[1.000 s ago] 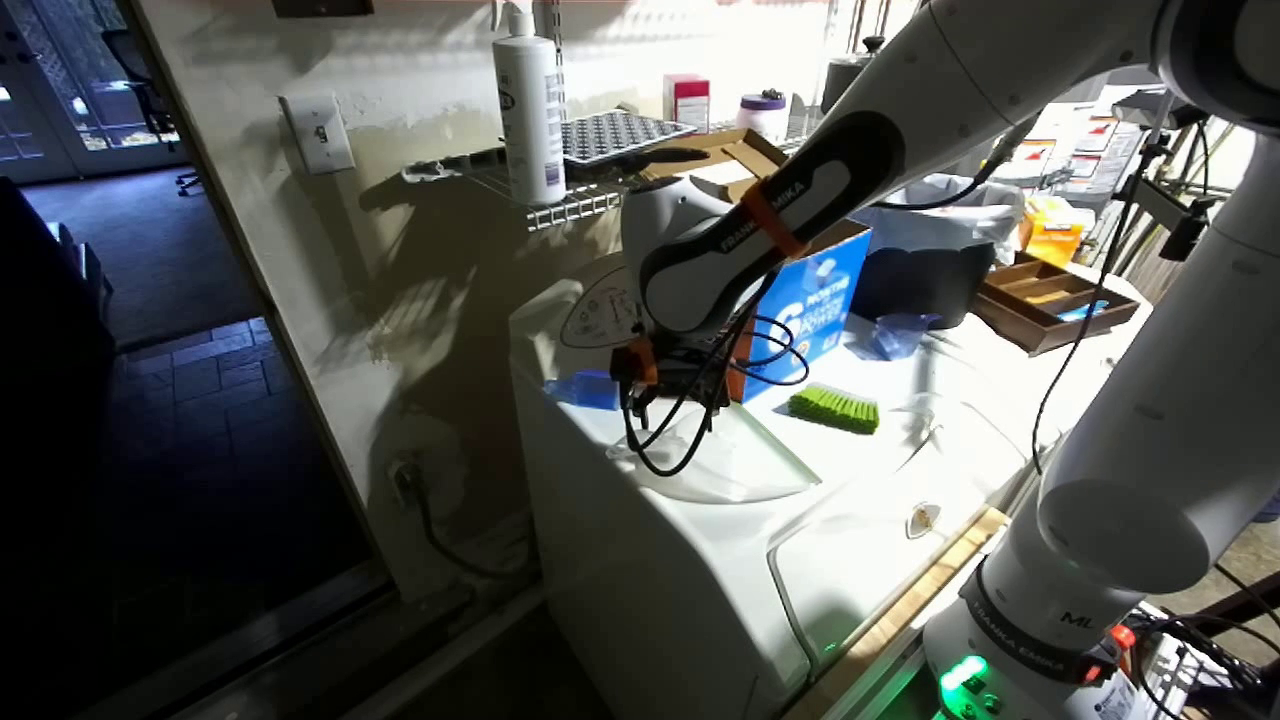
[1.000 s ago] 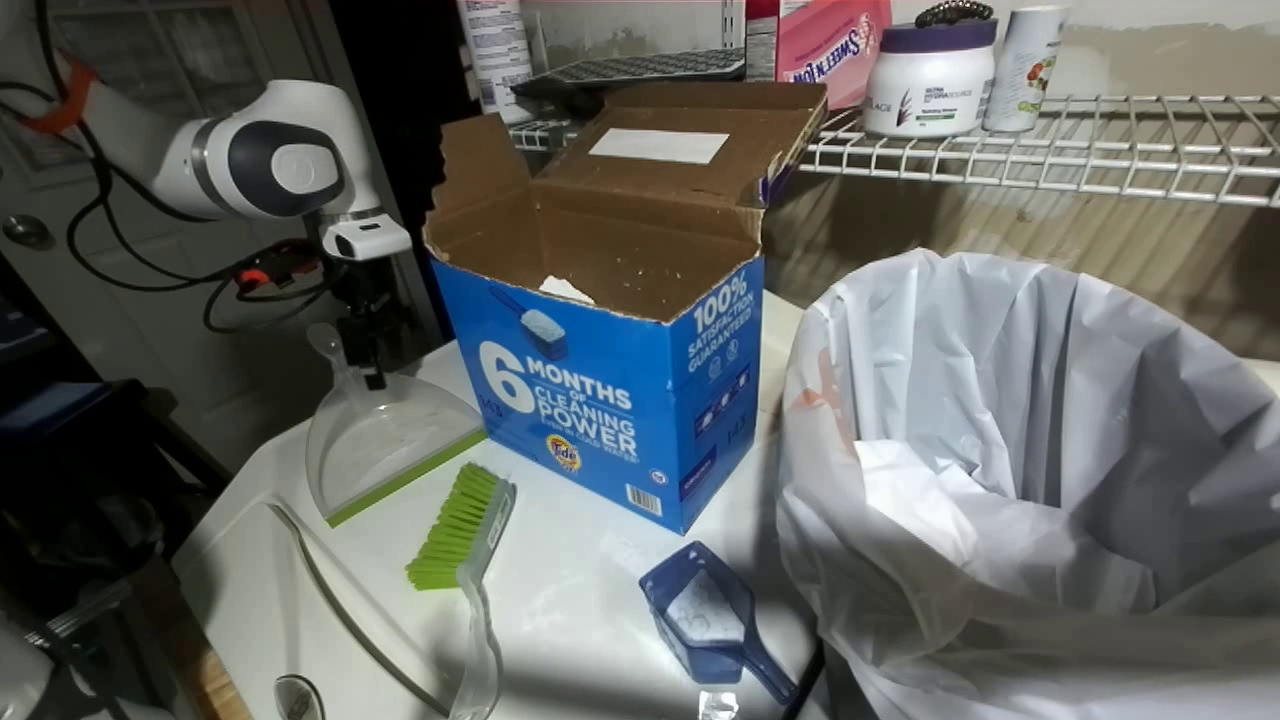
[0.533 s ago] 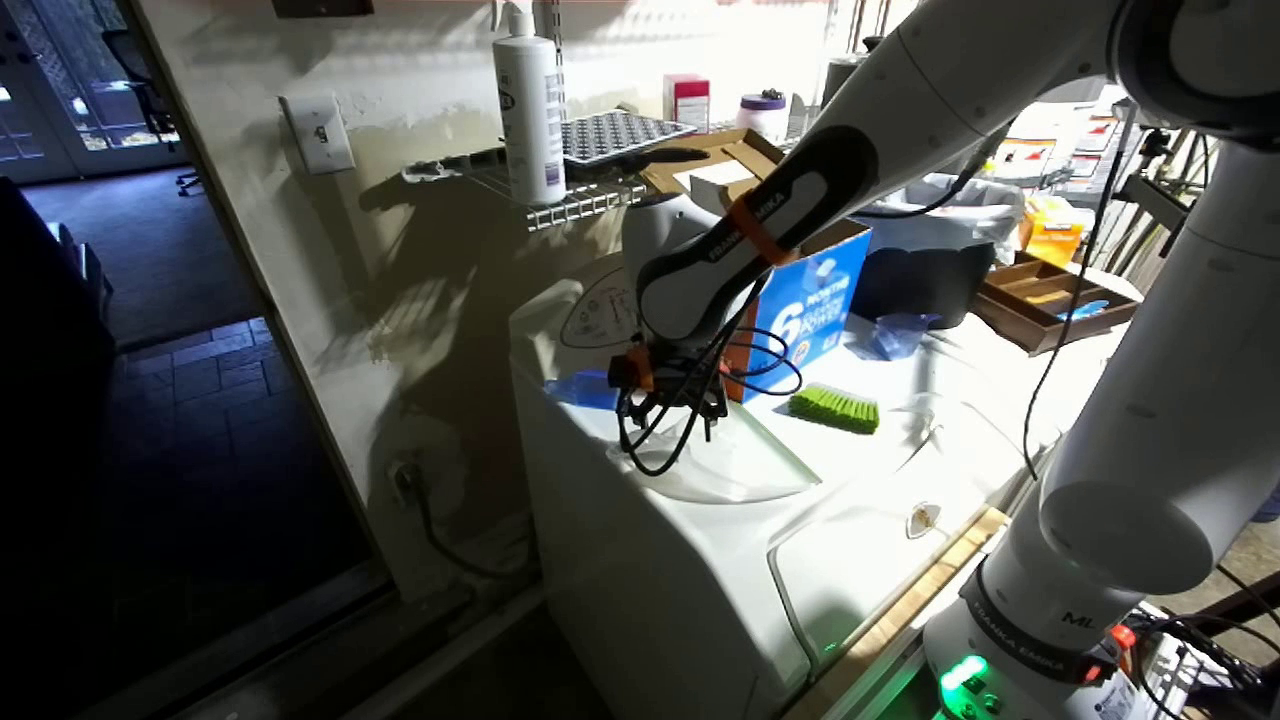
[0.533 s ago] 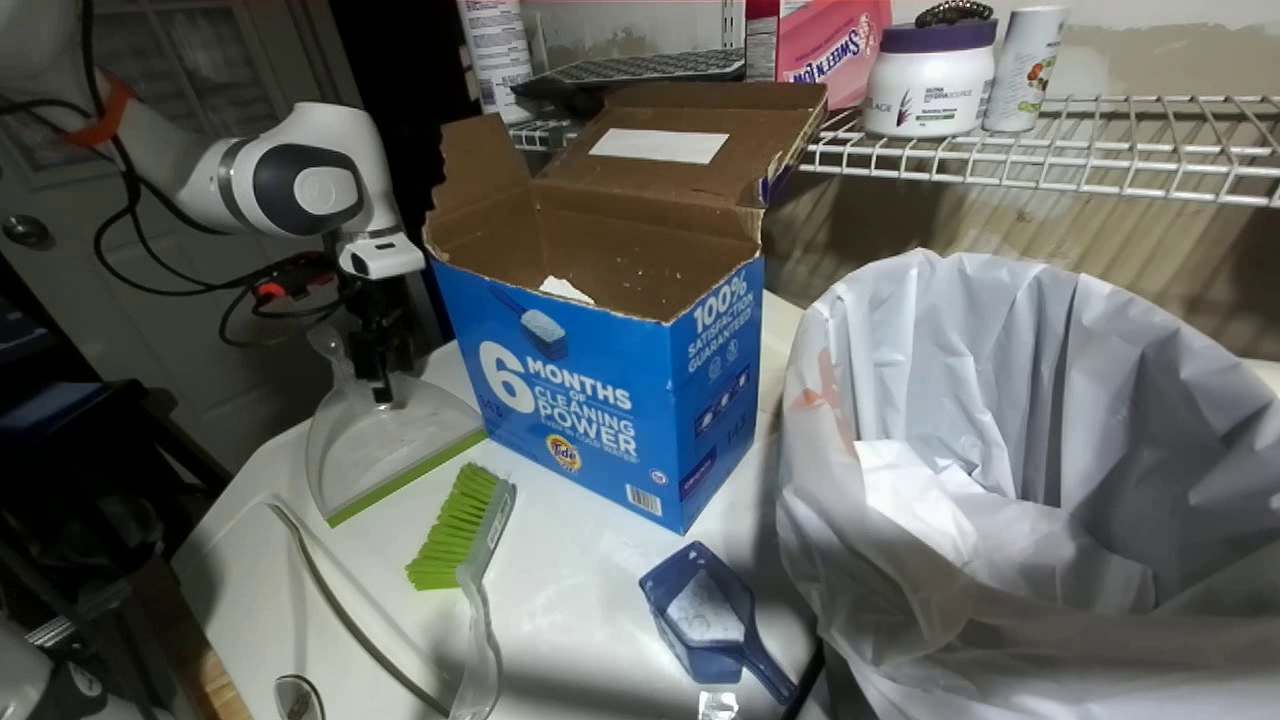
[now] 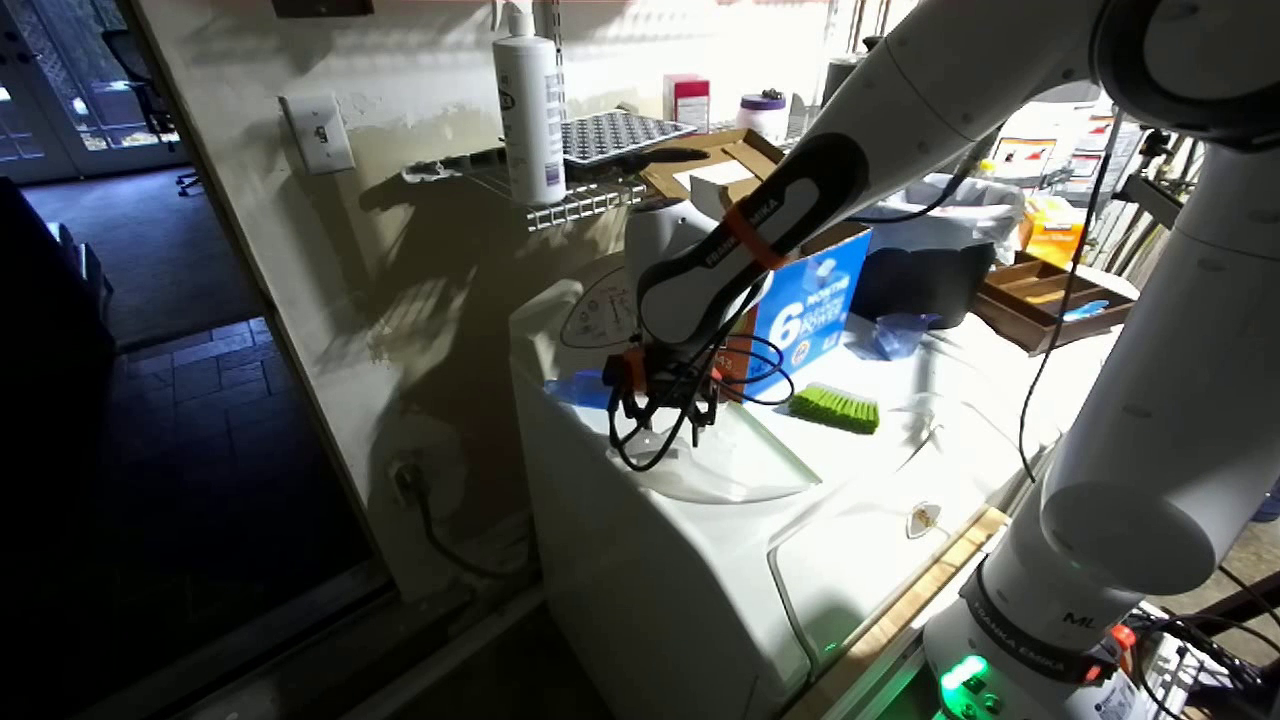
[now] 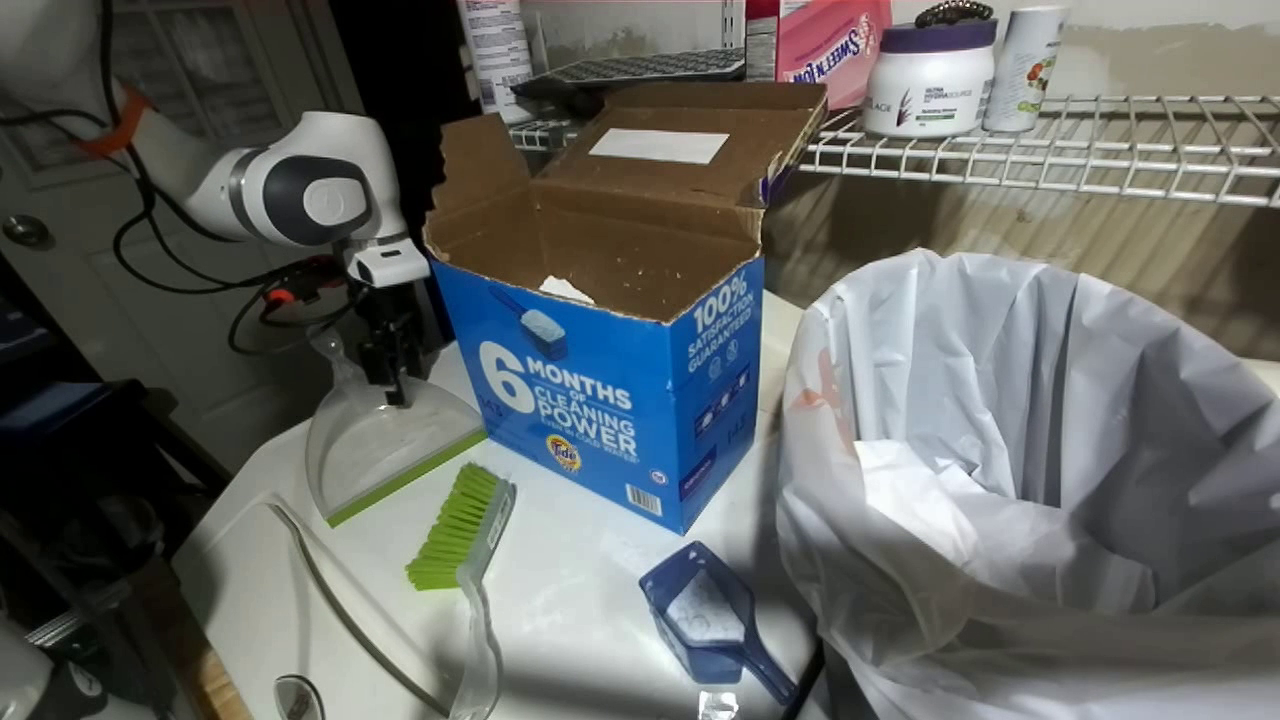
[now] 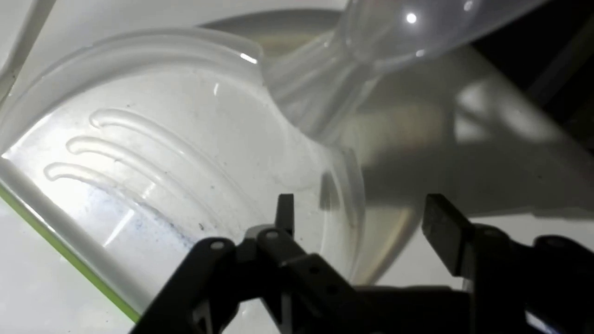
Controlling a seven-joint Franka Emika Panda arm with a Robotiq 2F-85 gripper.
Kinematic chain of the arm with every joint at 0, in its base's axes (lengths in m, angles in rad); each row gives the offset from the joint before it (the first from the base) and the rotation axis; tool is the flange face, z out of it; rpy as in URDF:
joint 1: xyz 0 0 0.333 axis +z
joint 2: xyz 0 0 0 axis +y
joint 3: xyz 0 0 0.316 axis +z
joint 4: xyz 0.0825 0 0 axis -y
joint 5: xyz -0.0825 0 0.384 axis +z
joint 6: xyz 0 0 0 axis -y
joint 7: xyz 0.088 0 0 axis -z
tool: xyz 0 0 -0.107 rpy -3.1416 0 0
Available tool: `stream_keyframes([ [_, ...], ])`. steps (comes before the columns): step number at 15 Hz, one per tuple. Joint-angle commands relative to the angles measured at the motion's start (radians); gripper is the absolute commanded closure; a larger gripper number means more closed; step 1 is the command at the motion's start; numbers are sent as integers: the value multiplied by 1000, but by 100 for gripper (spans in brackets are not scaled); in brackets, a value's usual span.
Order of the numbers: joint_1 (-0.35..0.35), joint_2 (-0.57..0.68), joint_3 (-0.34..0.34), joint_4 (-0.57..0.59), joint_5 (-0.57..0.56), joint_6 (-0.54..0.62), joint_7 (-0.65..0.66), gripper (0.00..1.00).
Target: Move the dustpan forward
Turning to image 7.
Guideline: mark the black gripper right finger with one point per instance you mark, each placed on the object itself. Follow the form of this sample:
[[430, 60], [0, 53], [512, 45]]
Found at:
[[525, 285]]

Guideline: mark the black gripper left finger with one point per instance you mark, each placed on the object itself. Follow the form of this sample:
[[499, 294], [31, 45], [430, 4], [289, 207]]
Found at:
[[271, 279]]

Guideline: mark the white washing machine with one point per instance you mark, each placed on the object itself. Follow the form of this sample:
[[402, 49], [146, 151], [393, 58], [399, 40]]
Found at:
[[37, 290]]

